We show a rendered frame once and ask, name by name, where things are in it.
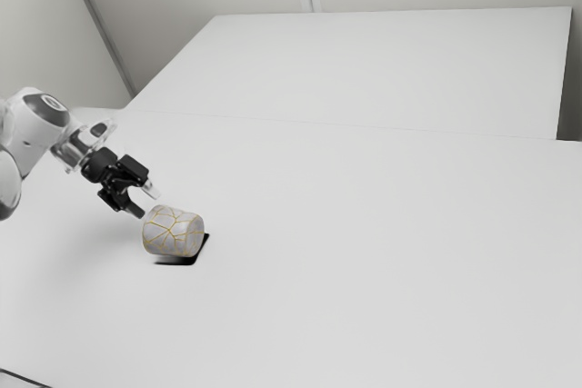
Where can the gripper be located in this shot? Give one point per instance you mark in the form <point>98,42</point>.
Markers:
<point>102,166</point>

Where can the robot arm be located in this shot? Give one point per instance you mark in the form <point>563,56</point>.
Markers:
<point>32,126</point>

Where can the grey mug with gold cracks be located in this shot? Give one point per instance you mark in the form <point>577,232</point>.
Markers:
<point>173,232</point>

